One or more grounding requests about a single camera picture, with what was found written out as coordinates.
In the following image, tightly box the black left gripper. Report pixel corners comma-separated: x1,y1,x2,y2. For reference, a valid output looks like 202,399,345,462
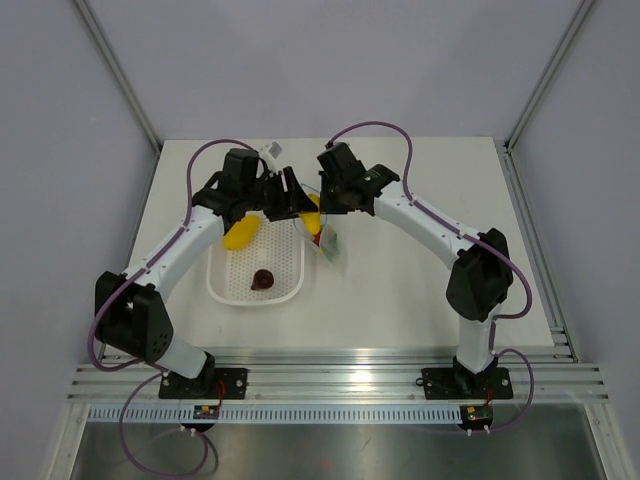
242,166,316,222

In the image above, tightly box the yellow toy pear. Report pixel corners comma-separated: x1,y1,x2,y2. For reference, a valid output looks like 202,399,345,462
299,193,322,237

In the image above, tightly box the clear teal-zipper zip bag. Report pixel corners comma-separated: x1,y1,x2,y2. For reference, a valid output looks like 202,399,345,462
292,211,347,276

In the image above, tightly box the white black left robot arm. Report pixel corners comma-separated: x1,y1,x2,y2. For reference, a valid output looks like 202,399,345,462
88,142,318,398

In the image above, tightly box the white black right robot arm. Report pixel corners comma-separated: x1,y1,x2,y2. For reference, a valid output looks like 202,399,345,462
318,142,513,399

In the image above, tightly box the dark red toy fruit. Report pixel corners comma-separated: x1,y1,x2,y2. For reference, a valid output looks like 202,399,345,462
251,269,275,291

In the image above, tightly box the left small circuit board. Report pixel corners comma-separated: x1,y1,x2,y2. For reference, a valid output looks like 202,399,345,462
193,405,220,421

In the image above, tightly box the small circuit board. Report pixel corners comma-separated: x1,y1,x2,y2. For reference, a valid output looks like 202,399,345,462
193,405,220,421
459,404,494,436

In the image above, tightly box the right small circuit board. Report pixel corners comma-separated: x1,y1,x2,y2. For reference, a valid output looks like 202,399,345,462
459,404,494,436

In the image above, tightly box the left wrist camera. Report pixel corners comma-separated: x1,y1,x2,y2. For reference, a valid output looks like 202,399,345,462
260,142,283,161

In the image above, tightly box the right aluminium frame post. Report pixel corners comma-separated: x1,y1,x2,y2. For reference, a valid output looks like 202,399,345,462
503,0,599,155

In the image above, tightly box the aluminium frame post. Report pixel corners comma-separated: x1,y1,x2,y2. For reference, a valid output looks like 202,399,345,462
70,0,162,158
503,0,599,155

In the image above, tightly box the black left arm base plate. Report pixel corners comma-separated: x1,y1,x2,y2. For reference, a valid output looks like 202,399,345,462
159,367,248,400

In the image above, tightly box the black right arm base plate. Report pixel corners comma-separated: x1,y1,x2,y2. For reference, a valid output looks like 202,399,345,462
416,367,514,400

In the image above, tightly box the left aluminium frame post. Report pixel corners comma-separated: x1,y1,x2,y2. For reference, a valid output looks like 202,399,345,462
70,0,162,158

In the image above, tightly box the white slotted cable duct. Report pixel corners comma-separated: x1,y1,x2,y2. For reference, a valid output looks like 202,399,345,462
88,404,461,425

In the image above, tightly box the aluminium mounting rail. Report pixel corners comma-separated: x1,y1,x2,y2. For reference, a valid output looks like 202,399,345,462
67,349,611,405

